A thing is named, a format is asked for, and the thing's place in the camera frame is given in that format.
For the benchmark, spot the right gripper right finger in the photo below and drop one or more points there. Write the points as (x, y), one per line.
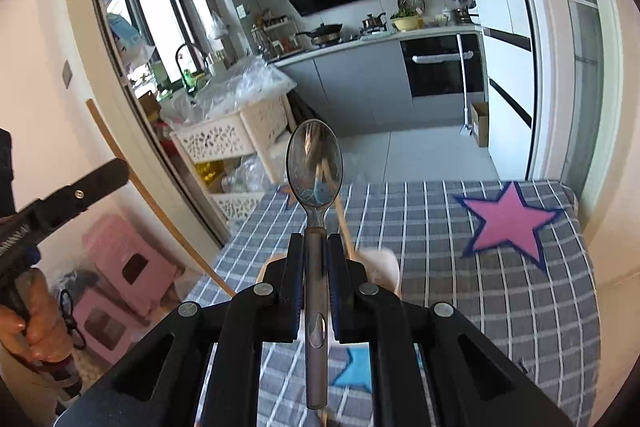
(429, 366)

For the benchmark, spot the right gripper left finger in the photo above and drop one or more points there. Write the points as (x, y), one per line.
(200, 365)

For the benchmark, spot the bamboo chopstick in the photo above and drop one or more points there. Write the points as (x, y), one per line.
(155, 207)
(339, 210)

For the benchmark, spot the metal spoon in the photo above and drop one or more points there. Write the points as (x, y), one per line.
(314, 166)

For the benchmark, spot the black kitchen faucet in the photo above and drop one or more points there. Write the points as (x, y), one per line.
(191, 63)

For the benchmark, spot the person left hand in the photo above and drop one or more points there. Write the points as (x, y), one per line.
(44, 336)

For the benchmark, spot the pink plastic stool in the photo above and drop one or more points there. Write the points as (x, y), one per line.
(109, 330)
(139, 273)

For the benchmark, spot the grey checkered star tablecloth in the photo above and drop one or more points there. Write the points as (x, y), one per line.
(548, 324)

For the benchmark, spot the beige plastic utensil holder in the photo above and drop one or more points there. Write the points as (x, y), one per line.
(382, 267)

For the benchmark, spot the beige tiered storage cart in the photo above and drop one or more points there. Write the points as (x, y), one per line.
(257, 131)

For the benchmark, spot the clear plastic bags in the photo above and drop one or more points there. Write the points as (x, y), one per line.
(249, 81)

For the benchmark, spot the white mop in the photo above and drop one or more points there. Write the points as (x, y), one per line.
(466, 129)

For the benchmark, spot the cardboard box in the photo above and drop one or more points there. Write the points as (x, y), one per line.
(480, 123)

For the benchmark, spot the black built-in oven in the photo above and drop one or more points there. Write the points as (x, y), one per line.
(433, 67)

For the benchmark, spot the black wok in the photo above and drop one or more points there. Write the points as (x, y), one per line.
(324, 35)

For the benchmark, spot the cooking pot with lid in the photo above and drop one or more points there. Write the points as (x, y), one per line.
(372, 24)

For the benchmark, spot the white refrigerator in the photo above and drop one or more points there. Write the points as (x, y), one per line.
(510, 67)

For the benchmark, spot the yellow bowl with greens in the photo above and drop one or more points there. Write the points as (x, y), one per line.
(407, 19)

